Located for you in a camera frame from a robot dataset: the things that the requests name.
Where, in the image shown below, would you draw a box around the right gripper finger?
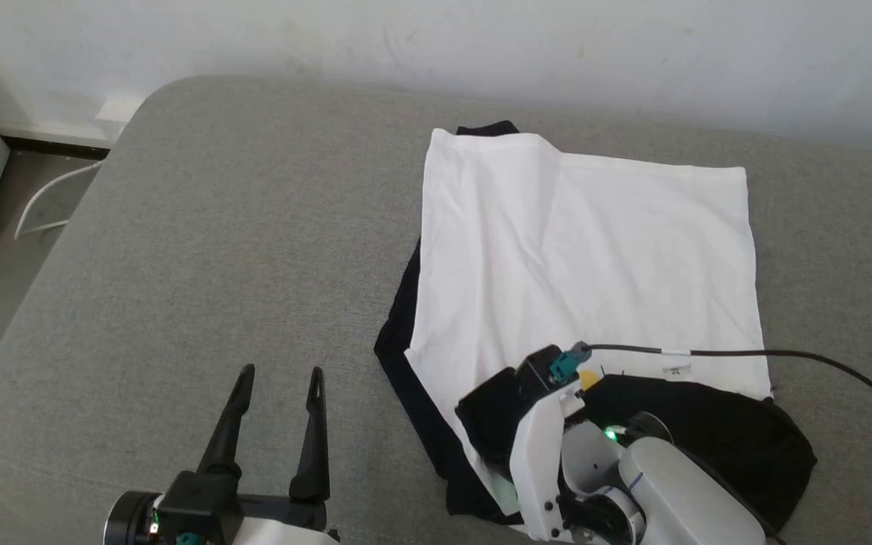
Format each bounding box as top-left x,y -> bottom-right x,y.
453,368 -> 537,476

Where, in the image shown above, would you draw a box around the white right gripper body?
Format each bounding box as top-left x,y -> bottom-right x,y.
508,378 -> 590,543

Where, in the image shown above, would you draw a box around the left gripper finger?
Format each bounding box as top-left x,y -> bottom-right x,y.
288,366 -> 332,503
198,363 -> 257,476

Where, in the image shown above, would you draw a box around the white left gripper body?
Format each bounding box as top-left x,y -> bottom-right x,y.
230,492 -> 343,545

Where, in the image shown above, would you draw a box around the white and black shirt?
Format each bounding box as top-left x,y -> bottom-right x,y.
374,120 -> 819,534

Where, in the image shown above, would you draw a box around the dark baseboard strip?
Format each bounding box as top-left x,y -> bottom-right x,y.
0,130 -> 113,160

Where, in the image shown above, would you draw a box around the white floor cable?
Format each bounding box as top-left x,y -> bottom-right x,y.
14,160 -> 101,241

